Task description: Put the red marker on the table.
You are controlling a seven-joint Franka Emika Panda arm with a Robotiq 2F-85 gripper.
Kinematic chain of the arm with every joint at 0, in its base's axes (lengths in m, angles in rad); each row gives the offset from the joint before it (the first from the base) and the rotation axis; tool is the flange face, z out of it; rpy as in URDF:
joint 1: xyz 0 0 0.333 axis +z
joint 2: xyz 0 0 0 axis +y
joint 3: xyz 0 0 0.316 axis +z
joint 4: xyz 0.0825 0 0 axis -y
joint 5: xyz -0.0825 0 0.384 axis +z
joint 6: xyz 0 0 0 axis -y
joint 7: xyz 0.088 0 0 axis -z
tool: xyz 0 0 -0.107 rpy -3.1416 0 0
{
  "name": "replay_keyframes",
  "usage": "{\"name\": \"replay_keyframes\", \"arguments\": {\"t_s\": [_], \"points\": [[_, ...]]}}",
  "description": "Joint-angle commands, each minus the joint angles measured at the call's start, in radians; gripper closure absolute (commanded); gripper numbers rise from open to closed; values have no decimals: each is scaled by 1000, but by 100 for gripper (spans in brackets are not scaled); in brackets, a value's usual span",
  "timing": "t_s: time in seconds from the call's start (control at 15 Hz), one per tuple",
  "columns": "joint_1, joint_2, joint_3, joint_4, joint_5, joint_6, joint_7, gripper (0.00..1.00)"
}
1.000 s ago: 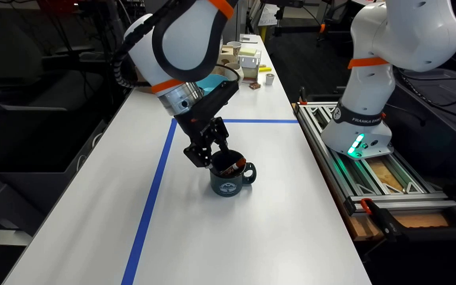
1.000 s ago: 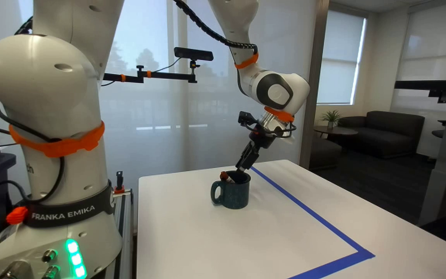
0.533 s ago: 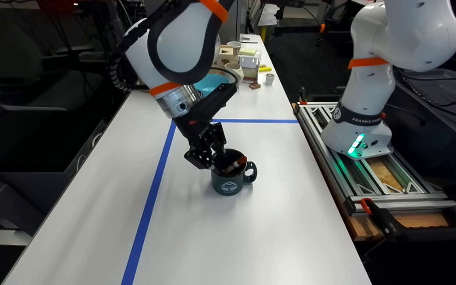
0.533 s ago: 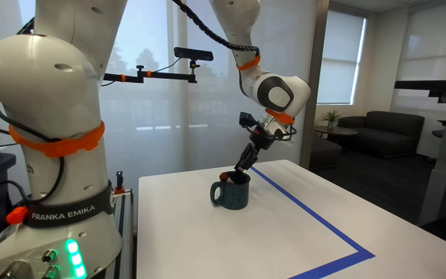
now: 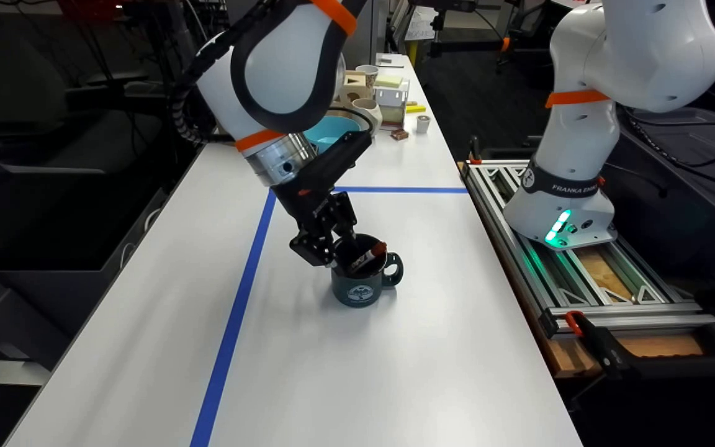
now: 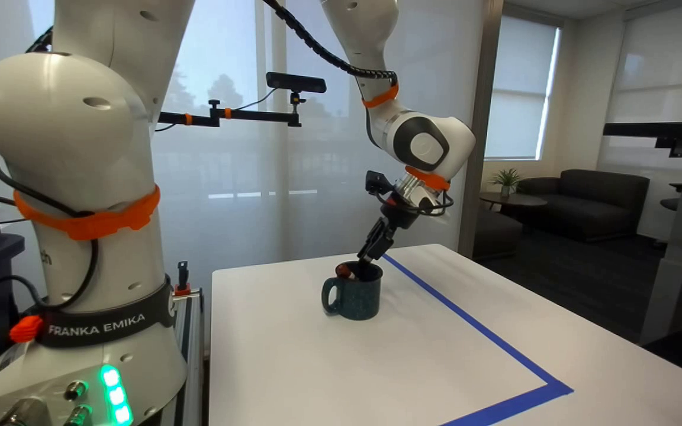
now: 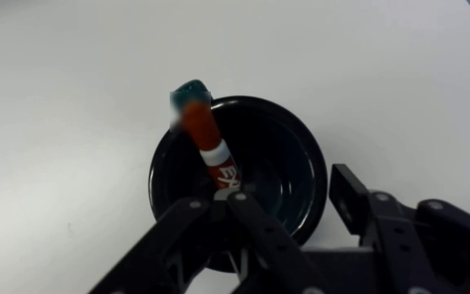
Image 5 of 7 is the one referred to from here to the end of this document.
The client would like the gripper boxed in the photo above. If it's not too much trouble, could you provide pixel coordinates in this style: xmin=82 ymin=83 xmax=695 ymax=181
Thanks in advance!
xmin=271 ymin=181 xmax=366 ymax=268

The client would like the red marker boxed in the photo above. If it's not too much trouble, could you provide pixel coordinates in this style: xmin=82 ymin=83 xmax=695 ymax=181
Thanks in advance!
xmin=348 ymin=242 xmax=389 ymax=278

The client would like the dark green mug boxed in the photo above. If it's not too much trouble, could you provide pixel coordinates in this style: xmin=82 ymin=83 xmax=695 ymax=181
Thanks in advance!
xmin=330 ymin=233 xmax=405 ymax=309

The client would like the short blue tape line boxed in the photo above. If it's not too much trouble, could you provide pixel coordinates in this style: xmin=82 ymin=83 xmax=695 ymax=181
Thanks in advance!
xmin=333 ymin=186 xmax=469 ymax=195

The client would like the light blue bowl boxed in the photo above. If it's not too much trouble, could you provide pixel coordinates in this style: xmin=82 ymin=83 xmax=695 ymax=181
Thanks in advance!
xmin=303 ymin=115 xmax=364 ymax=154

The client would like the long blue tape line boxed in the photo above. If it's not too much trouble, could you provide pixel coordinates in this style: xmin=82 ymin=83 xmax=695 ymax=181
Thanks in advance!
xmin=189 ymin=189 xmax=278 ymax=447

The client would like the beige cup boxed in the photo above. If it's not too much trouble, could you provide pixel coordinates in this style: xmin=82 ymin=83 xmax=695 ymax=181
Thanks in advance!
xmin=352 ymin=97 xmax=384 ymax=130

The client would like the wooden shape block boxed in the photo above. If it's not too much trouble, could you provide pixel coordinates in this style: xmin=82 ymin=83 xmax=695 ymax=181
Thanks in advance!
xmin=339 ymin=70 xmax=376 ymax=104

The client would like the white plastic holder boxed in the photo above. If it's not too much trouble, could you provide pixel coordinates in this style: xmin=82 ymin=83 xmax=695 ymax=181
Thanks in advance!
xmin=372 ymin=79 xmax=410 ymax=109

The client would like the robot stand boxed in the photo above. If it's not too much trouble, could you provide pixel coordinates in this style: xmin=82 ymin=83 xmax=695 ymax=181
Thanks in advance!
xmin=457 ymin=158 xmax=715 ymax=381

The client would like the office chair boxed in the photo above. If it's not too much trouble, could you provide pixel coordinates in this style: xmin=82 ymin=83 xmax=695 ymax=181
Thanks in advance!
xmin=0 ymin=37 xmax=166 ymax=181

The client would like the black clamp with orange trigger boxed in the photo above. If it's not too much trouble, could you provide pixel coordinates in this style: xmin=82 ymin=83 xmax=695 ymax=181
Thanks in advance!
xmin=565 ymin=310 xmax=715 ymax=381

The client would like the grey storage bin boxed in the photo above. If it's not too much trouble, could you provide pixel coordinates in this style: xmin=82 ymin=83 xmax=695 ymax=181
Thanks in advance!
xmin=603 ymin=106 xmax=715 ymax=277

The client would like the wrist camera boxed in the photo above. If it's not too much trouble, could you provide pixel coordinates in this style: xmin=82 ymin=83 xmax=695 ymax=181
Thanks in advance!
xmin=295 ymin=130 xmax=374 ymax=194

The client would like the camera on tripod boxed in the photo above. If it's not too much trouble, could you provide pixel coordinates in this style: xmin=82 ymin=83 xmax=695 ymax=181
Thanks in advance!
xmin=408 ymin=0 xmax=481 ymax=58

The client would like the black cable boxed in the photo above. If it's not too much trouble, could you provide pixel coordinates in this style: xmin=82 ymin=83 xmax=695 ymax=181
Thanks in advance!
xmin=619 ymin=104 xmax=715 ymax=201

